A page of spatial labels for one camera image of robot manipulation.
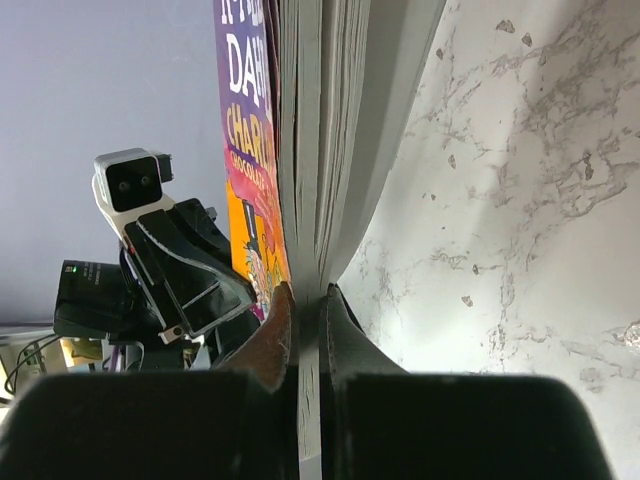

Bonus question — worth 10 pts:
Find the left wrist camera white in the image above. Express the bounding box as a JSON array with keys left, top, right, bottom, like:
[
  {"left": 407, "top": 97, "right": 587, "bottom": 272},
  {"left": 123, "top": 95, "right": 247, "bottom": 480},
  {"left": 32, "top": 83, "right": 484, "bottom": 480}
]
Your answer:
[{"left": 92, "top": 147, "right": 175, "bottom": 240}]

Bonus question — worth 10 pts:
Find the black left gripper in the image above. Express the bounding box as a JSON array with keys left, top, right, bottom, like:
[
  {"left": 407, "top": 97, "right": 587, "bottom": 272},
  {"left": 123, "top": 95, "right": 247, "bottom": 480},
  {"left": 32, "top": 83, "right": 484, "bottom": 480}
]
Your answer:
[{"left": 53, "top": 199, "right": 256, "bottom": 371}]

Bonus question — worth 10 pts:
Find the Roald Dahl Charlie book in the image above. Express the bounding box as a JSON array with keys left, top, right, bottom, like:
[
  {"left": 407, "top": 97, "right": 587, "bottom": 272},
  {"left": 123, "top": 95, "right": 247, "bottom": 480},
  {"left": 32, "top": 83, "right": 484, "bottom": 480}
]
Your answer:
[{"left": 213, "top": 1, "right": 445, "bottom": 460}]

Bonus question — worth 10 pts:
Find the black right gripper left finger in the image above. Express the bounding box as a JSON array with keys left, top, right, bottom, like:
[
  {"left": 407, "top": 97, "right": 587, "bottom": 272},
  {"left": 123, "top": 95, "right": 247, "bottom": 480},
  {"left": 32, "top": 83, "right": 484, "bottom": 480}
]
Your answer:
[{"left": 1, "top": 284, "right": 299, "bottom": 479}]

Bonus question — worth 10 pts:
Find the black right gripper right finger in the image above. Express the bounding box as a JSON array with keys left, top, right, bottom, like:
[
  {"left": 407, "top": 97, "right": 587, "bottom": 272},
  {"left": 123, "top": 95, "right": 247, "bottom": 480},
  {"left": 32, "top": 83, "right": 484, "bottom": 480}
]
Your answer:
[{"left": 320, "top": 285, "right": 612, "bottom": 479}]

